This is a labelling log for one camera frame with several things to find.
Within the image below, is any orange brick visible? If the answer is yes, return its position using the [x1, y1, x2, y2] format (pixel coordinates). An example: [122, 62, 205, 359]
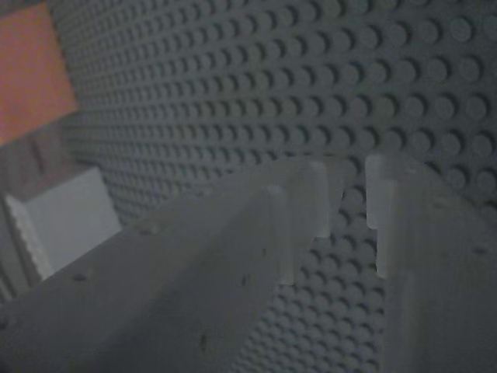
[0, 2, 78, 147]

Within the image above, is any grey brick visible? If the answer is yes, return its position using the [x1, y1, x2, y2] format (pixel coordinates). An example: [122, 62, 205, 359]
[4, 167, 122, 281]

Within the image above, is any grey studded baseplate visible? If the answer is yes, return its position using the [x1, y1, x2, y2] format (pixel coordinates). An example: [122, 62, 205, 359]
[52, 0, 497, 373]

